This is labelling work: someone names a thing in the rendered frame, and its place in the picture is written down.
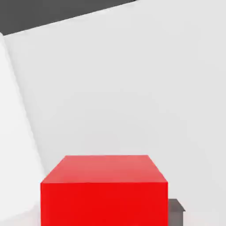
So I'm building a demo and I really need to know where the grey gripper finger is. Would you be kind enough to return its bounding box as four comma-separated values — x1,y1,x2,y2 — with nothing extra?
167,198,186,226

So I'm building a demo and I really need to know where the small red cube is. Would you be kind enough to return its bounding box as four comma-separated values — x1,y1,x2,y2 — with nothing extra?
40,154,169,226

